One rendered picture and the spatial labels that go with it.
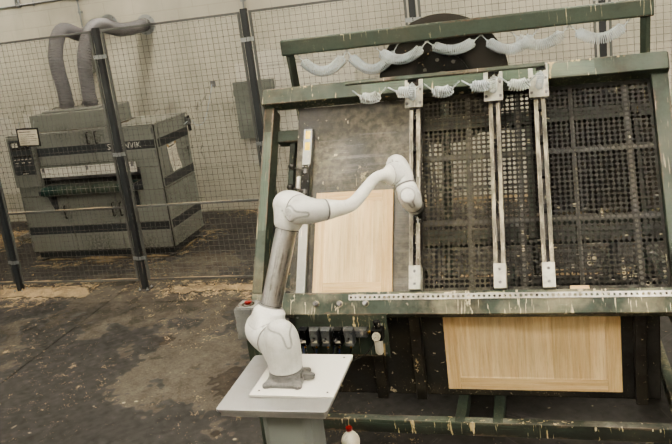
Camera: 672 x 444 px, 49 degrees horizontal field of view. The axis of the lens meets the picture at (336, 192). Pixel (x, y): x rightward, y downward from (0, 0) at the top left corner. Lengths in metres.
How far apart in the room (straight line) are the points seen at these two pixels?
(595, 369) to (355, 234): 1.43
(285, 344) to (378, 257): 0.89
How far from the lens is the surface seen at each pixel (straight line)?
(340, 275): 3.96
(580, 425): 4.07
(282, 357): 3.29
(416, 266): 3.81
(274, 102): 4.32
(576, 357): 4.12
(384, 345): 3.90
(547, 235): 3.83
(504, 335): 4.07
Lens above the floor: 2.34
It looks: 14 degrees down
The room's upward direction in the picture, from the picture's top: 7 degrees counter-clockwise
